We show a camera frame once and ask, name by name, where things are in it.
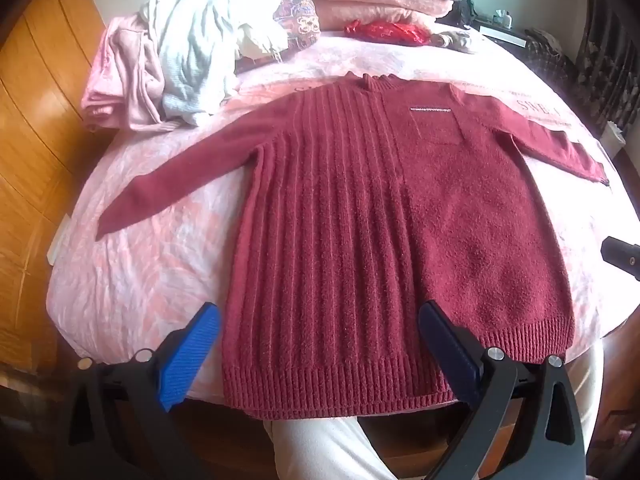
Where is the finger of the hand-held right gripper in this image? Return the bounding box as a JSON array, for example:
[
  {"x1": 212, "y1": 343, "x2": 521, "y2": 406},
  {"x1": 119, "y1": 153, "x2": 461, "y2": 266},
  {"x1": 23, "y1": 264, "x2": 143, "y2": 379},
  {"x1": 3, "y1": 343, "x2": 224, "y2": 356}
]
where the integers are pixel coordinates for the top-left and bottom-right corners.
[{"x1": 601, "y1": 236, "x2": 640, "y2": 282}]

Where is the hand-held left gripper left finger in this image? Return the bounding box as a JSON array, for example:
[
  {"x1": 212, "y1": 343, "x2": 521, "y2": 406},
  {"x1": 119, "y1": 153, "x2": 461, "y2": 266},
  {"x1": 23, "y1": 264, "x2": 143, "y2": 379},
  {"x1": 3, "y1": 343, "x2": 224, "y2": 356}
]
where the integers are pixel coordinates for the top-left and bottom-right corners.
[{"x1": 52, "y1": 301, "x2": 222, "y2": 480}]

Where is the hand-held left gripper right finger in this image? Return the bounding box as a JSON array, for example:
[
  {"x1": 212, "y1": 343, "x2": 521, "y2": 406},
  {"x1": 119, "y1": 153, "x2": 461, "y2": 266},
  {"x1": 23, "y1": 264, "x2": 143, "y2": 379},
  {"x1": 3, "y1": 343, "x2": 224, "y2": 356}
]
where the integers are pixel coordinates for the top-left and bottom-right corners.
[{"x1": 418, "y1": 300, "x2": 587, "y2": 480}]

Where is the dark red knit sweater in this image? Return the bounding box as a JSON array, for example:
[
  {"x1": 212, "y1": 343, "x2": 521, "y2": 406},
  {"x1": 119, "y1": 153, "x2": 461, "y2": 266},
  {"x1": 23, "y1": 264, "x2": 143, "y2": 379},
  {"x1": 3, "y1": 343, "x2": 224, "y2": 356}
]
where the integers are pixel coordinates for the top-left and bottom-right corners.
[{"x1": 95, "y1": 72, "x2": 612, "y2": 421}]

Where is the pink patterned bed blanket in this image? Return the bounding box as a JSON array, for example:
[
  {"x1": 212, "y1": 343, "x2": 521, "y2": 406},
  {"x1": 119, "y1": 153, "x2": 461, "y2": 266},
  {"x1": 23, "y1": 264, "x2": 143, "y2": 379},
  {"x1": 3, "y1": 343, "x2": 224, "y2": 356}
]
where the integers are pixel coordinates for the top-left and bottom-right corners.
[{"x1": 45, "y1": 30, "x2": 640, "y2": 406}]

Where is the dark wooden lattice furniture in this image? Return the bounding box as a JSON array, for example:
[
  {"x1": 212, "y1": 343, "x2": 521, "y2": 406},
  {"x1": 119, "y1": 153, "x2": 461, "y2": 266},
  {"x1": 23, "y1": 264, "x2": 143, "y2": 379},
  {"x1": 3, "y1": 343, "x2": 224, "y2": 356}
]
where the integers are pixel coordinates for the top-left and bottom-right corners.
[{"x1": 570, "y1": 0, "x2": 640, "y2": 136}]

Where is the dark checked cloth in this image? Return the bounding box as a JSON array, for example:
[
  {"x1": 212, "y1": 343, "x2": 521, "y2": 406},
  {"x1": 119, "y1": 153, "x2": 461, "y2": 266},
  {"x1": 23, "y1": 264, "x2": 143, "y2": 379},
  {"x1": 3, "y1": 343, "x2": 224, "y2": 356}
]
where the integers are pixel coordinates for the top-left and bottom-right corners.
[{"x1": 525, "y1": 30, "x2": 567, "y2": 81}]

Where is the white flat box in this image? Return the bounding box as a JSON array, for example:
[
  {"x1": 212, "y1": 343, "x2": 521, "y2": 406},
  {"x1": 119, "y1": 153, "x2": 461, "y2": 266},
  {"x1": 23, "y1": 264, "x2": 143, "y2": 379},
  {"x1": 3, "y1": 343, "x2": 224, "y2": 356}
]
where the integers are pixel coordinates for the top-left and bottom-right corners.
[{"x1": 472, "y1": 25, "x2": 528, "y2": 49}]

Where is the pale beige cloth item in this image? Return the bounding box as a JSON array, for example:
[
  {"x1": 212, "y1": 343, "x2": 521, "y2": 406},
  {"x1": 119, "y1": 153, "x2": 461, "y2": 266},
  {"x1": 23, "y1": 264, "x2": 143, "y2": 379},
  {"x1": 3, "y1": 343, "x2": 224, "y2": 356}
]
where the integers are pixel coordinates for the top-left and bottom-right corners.
[{"x1": 432, "y1": 30, "x2": 476, "y2": 54}]

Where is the pale pink garment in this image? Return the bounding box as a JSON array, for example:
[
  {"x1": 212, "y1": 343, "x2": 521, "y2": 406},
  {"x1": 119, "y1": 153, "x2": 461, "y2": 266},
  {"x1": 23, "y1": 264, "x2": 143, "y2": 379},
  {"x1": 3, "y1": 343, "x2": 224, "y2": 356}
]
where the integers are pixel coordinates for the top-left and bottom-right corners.
[{"x1": 80, "y1": 16, "x2": 173, "y2": 133}]

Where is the white knit garment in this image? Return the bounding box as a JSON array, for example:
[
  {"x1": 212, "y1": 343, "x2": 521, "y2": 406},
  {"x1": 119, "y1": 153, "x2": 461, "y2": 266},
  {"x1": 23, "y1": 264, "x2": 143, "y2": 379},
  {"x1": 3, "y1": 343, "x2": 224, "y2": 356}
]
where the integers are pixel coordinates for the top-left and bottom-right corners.
[{"x1": 140, "y1": 0, "x2": 288, "y2": 126}]

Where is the red shiny cloth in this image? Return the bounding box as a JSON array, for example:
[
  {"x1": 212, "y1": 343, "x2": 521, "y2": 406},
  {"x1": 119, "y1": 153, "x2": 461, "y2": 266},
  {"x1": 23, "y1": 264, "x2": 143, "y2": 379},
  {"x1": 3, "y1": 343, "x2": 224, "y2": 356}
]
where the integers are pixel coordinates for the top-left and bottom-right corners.
[{"x1": 344, "y1": 20, "x2": 432, "y2": 47}]

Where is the patterned cushion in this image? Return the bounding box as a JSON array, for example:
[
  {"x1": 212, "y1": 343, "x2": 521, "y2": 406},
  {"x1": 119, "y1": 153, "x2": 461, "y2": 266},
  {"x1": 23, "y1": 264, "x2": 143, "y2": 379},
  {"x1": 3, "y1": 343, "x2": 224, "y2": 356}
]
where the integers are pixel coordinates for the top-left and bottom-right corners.
[{"x1": 272, "y1": 0, "x2": 322, "y2": 51}]

